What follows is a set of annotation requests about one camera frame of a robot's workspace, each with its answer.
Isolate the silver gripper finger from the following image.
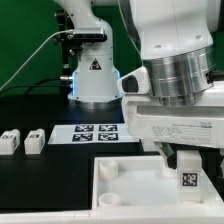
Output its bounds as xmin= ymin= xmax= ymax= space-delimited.
xmin=219 ymin=149 xmax=224 ymax=177

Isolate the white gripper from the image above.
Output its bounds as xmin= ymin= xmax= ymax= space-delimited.
xmin=122 ymin=91 xmax=224 ymax=169

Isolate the white cable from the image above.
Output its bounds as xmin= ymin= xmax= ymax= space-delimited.
xmin=0 ymin=29 xmax=75 ymax=93
xmin=116 ymin=0 xmax=143 ymax=56

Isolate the white marker plate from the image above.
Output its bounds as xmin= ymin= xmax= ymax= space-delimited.
xmin=48 ymin=123 xmax=138 ymax=145

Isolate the black camera stand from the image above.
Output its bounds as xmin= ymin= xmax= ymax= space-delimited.
xmin=53 ymin=9 xmax=81 ymax=95

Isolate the white square tabletop part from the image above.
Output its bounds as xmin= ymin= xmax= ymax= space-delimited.
xmin=92 ymin=156 xmax=220 ymax=208

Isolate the white cable right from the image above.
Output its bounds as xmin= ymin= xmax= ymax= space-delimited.
xmin=116 ymin=0 xmax=143 ymax=56

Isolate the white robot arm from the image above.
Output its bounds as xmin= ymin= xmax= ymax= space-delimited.
xmin=55 ymin=0 xmax=224 ymax=158

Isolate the black cable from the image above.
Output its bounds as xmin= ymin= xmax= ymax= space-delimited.
xmin=0 ymin=77 xmax=73 ymax=98

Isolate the white cable left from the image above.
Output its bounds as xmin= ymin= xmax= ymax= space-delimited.
xmin=0 ymin=29 xmax=75 ymax=93

